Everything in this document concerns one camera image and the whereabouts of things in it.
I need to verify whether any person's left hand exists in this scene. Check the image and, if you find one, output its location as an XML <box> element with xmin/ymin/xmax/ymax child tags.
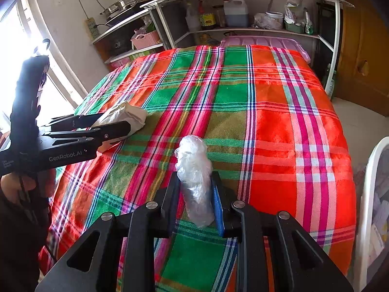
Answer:
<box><xmin>1</xmin><ymin>169</ymin><xmax>56</xmax><ymax>205</ymax></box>

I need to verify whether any white metal shelf rack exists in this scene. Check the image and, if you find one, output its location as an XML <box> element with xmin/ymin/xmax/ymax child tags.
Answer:
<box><xmin>92</xmin><ymin>0</ymin><xmax>347</xmax><ymax>92</ymax></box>

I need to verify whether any pink plastic basket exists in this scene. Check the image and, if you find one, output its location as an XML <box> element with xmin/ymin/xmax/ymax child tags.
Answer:
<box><xmin>131</xmin><ymin>30</ymin><xmax>160</xmax><ymax>49</ymax></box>

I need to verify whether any clear plastic bag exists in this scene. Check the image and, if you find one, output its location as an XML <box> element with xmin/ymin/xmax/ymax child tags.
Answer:
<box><xmin>175</xmin><ymin>135</ymin><xmax>214</xmax><ymax>228</ymax></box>

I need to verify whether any pink lid storage box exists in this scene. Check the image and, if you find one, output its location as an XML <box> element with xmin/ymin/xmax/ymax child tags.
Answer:
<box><xmin>220</xmin><ymin>36</ymin><xmax>311</xmax><ymax>63</ymax></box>

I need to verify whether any steel steamer pot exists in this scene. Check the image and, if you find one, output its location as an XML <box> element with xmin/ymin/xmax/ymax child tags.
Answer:
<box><xmin>100</xmin><ymin>0</ymin><xmax>145</xmax><ymax>20</ymax></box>

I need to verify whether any green glass bottle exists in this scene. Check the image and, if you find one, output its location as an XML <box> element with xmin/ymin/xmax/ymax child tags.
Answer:
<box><xmin>325</xmin><ymin>64</ymin><xmax>337</xmax><ymax>100</ymax></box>

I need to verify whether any red green plaid tablecloth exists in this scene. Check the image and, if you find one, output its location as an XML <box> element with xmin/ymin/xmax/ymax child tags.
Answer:
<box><xmin>40</xmin><ymin>46</ymin><xmax>356</xmax><ymax>274</ymax></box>

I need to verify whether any white round trash bin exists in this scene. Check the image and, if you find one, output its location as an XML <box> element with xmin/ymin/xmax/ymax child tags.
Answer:
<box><xmin>353</xmin><ymin>137</ymin><xmax>388</xmax><ymax>291</ymax></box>

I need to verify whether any beige paper bag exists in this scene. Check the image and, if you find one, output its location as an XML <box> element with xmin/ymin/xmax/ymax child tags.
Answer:
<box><xmin>92</xmin><ymin>102</ymin><xmax>148</xmax><ymax>153</ymax></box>

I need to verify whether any clear oil jug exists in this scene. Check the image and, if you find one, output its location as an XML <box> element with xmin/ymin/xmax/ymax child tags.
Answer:
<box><xmin>223</xmin><ymin>0</ymin><xmax>249</xmax><ymax>28</ymax></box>

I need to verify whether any dark sauce bottle yellow label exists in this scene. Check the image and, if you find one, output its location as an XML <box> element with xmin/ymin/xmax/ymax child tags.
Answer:
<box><xmin>198</xmin><ymin>0</ymin><xmax>216</xmax><ymax>30</ymax></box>

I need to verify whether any wooden door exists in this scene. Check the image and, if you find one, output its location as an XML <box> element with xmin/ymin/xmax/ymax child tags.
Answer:
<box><xmin>334</xmin><ymin>0</ymin><xmax>388</xmax><ymax>117</ymax></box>

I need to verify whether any white power strip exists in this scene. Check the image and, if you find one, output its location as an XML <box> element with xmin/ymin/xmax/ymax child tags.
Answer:
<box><xmin>85</xmin><ymin>17</ymin><xmax>99</xmax><ymax>40</ymax></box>

